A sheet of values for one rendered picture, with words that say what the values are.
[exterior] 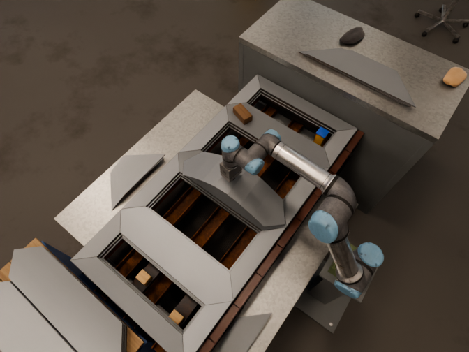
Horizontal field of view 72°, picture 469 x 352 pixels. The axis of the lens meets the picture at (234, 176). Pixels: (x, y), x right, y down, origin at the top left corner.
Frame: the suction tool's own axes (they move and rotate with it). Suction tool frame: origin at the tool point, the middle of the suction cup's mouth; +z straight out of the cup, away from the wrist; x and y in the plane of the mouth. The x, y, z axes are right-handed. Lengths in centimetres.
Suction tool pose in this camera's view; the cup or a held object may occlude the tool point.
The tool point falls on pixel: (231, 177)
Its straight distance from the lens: 160.7
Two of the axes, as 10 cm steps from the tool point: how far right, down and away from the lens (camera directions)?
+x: 6.9, 6.3, -3.5
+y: -7.2, 6.1, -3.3
